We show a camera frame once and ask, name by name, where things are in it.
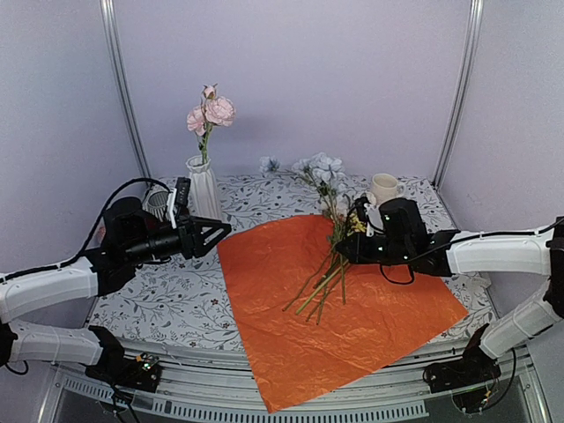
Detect pink rose flower stem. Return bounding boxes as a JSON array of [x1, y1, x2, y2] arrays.
[[186, 84, 236, 165]]

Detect orange tissue paper sheet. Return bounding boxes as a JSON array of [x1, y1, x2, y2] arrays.
[[218, 215, 467, 412]]

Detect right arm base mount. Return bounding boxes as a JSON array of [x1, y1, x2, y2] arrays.
[[422, 347, 501, 414]]

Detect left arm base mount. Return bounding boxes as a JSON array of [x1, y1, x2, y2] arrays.
[[85, 326, 162, 393]]

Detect cream ceramic mug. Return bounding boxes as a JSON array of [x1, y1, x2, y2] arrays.
[[369, 174, 405, 206]]

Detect striped black white cup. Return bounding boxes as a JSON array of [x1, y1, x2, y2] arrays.
[[145, 191, 168, 221]]

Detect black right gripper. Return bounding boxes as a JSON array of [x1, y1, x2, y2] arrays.
[[337, 232, 412, 265]]

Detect aluminium frame post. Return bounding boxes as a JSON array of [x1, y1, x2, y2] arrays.
[[432, 0, 484, 190], [100, 0, 152, 178]]

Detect left aluminium frame post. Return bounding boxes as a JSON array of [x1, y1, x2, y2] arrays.
[[100, 0, 152, 178]]

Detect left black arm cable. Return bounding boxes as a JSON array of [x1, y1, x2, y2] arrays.
[[0, 176, 171, 283]]

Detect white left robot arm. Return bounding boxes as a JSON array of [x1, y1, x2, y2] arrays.
[[1, 197, 231, 382]]

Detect white ribbed ceramic vase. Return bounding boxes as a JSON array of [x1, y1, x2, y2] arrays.
[[186, 156, 222, 220]]

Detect yellow small flower sprig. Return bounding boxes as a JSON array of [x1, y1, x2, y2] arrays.
[[282, 211, 382, 323]]

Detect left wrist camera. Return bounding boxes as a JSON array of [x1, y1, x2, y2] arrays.
[[166, 177, 191, 229]]

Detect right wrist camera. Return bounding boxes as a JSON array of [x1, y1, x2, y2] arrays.
[[352, 195, 383, 237]]

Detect aluminium front rail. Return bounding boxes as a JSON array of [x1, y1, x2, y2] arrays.
[[45, 341, 552, 422]]

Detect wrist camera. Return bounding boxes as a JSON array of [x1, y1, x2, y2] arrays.
[[352, 195, 383, 237], [166, 177, 191, 229]]

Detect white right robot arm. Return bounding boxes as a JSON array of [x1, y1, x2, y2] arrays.
[[336, 198, 563, 384]]

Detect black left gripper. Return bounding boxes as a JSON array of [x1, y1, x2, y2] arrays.
[[124, 215, 233, 266]]

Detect right aluminium frame post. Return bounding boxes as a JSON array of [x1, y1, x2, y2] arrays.
[[432, 0, 484, 190]]

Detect blue hydrangea flower stem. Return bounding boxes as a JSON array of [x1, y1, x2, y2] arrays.
[[259, 152, 352, 323]]

